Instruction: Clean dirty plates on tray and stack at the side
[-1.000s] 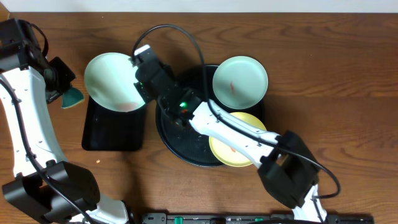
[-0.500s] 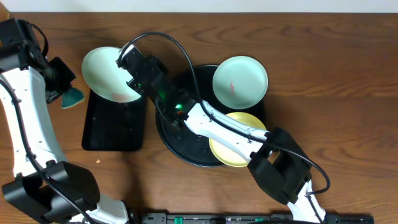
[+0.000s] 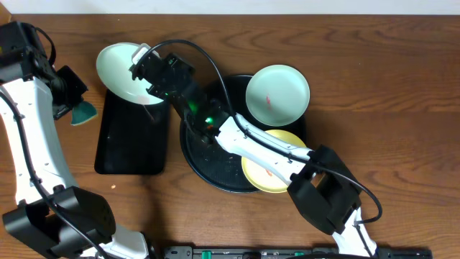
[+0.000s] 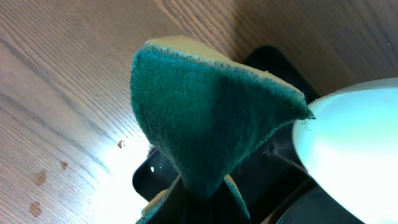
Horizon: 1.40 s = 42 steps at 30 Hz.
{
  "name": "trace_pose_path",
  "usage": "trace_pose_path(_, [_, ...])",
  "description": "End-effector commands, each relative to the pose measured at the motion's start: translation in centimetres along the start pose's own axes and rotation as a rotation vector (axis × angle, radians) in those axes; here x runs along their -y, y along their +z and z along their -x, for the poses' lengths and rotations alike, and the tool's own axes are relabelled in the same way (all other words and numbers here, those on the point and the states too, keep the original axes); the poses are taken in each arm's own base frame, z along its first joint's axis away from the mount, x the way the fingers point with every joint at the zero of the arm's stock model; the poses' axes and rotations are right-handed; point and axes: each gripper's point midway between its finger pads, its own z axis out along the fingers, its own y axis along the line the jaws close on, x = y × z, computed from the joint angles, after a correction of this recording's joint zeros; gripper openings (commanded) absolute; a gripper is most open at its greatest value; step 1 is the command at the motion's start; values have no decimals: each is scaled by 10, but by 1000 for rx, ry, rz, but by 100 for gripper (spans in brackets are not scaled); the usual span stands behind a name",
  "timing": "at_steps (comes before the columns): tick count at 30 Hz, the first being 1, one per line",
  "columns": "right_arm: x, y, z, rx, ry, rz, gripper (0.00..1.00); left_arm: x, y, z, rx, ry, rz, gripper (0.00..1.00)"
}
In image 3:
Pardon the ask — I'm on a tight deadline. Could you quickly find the green sponge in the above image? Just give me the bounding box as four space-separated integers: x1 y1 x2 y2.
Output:
71 101 98 126

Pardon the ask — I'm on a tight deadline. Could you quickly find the light blue plate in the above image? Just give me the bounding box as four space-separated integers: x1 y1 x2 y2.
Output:
245 65 311 127
96 42 162 105

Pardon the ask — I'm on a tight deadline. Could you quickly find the yellow plate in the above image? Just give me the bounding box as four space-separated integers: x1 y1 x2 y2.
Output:
241 129 306 194

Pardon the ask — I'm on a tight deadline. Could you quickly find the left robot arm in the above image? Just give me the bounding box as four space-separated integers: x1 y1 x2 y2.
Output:
1 22 151 258

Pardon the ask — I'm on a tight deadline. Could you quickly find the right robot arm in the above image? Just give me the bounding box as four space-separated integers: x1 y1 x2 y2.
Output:
130 51 377 258

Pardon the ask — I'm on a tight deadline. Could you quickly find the rectangular black tray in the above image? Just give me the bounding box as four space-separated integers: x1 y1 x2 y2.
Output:
94 91 170 175

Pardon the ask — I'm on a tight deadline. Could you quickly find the round black tray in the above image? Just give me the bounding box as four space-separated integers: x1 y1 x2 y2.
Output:
180 75 273 193

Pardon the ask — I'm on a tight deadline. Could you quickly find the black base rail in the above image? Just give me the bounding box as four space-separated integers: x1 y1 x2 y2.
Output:
163 246 433 259

